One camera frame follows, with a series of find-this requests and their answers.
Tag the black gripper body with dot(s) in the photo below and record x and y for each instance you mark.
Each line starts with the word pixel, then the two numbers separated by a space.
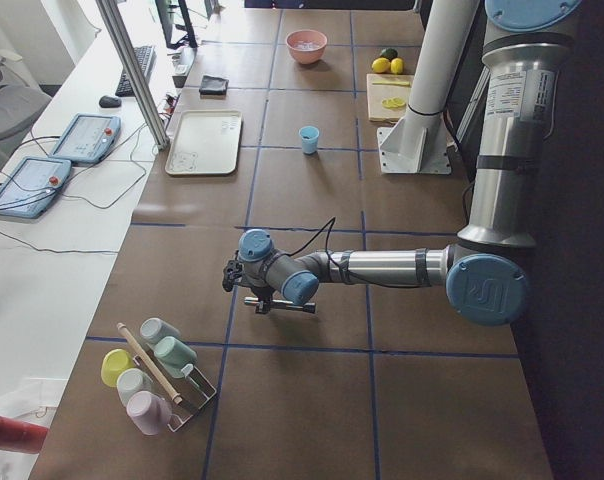
pixel 262 295

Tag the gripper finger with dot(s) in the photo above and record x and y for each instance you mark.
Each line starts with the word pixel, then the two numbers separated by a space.
pixel 263 305

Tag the steel muddler black tip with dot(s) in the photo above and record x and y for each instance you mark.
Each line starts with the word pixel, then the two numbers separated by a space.
pixel 278 304

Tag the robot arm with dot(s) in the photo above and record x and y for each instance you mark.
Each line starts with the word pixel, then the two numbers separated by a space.
pixel 483 272

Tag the grey cup on rack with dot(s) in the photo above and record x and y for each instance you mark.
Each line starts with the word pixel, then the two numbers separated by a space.
pixel 155 329

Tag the mint green cup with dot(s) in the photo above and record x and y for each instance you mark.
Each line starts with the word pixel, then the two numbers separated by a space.
pixel 174 355

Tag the yellow cup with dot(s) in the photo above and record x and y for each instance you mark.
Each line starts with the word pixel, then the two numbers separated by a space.
pixel 114 363

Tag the white cup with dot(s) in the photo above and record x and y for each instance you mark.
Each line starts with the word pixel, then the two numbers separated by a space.
pixel 132 381

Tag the pink cup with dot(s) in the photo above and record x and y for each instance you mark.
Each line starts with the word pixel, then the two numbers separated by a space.
pixel 149 412

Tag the light blue plastic cup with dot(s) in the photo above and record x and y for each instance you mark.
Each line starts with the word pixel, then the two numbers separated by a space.
pixel 309 136

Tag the pink bowl of ice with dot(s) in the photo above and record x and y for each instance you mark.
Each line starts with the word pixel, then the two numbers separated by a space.
pixel 306 46

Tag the cream bear serving tray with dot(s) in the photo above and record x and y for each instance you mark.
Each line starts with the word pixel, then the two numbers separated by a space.
pixel 206 142

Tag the grey folded cloth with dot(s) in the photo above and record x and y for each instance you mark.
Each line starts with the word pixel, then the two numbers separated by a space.
pixel 213 86

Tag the far teach pendant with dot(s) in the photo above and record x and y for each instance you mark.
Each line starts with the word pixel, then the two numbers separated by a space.
pixel 87 138

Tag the teach pendant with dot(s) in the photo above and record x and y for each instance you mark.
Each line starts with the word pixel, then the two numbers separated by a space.
pixel 87 138
pixel 32 187

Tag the black computer mouse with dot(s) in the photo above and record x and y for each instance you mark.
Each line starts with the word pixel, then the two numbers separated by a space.
pixel 109 102

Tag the near teach pendant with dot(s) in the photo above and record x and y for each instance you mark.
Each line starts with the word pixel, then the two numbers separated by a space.
pixel 32 187

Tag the lemon slices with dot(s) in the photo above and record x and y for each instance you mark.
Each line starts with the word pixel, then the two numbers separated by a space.
pixel 393 103

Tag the wooden cutting board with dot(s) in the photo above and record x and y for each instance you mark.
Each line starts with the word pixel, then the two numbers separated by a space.
pixel 376 93

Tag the yellow plastic knife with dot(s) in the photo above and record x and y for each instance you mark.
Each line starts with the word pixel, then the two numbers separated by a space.
pixel 392 83

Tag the black monitor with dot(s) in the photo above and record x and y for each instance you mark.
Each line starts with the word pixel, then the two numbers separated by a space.
pixel 176 24

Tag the whole lemon left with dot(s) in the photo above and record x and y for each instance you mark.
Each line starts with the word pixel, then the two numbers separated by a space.
pixel 380 65

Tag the whole lemon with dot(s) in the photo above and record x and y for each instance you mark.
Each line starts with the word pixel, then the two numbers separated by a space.
pixel 380 65
pixel 396 66

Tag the whole lemon right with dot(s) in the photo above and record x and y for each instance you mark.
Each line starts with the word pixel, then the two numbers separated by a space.
pixel 396 66

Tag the green avocado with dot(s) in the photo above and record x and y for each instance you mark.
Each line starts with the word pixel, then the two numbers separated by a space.
pixel 389 53

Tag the red bottle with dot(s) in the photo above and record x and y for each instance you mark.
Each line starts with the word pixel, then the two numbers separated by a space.
pixel 20 436

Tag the white wire cup rack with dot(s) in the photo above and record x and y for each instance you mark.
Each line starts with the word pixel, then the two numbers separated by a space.
pixel 197 392

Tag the wooden rack handle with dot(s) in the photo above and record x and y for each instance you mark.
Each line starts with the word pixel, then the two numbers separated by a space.
pixel 173 394

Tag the aluminium frame post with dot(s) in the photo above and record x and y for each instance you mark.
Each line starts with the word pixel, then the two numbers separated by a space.
pixel 116 28

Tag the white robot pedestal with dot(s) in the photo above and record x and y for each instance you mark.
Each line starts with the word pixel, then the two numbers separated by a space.
pixel 417 144

